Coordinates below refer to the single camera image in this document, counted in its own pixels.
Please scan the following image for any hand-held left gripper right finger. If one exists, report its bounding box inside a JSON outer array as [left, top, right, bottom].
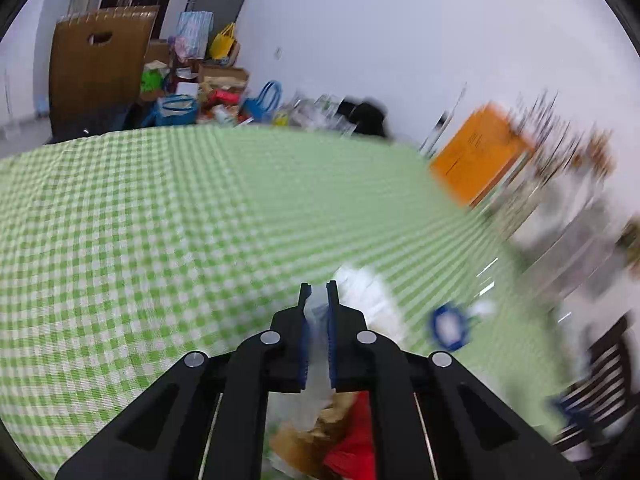
[[326, 281, 581, 480]]

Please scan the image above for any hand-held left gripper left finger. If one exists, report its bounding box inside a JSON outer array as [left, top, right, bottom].
[[55, 282, 313, 480]]

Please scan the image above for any red wrapper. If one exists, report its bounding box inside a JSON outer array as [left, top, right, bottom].
[[322, 392, 377, 480]]

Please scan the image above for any blue wrapper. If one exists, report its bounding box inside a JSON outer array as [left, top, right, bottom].
[[431, 302, 474, 351]]

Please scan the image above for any white crumpled wrapper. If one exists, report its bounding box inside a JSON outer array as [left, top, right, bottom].
[[334, 265, 407, 347]]

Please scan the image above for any green checkered tablecloth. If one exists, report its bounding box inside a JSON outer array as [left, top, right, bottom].
[[0, 125, 581, 480]]

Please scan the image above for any black bag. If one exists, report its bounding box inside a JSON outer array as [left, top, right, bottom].
[[337, 97, 389, 139]]

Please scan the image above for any orange box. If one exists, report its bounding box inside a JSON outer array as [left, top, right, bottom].
[[430, 104, 534, 209]]

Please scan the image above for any blue basket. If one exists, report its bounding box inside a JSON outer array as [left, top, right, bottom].
[[242, 81, 284, 124]]

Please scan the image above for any dark wooden chair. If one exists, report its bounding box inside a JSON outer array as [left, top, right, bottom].
[[550, 315, 634, 457]]

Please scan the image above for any blue tote bag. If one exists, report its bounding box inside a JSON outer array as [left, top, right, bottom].
[[142, 94, 199, 129]]

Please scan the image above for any open brown carton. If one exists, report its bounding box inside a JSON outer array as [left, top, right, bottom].
[[197, 62, 250, 106]]

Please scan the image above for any yellow tote bag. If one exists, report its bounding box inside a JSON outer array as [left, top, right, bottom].
[[209, 22, 241, 61]]

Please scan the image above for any dried branch bouquet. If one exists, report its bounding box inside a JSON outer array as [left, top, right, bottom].
[[520, 90, 617, 181]]

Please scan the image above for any blue patterned gift bag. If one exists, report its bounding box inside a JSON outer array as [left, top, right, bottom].
[[177, 11, 214, 61]]

